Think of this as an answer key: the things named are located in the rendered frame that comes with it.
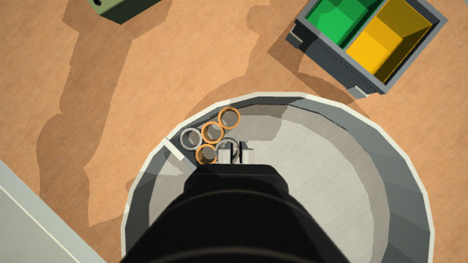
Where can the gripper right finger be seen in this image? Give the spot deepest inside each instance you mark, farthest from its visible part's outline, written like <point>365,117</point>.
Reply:
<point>246,155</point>

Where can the bronze bushing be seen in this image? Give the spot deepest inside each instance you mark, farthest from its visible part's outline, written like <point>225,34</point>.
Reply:
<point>224,110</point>
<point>201,158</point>
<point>205,134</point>

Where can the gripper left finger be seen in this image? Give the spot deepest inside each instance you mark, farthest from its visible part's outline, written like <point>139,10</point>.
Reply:
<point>225,155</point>

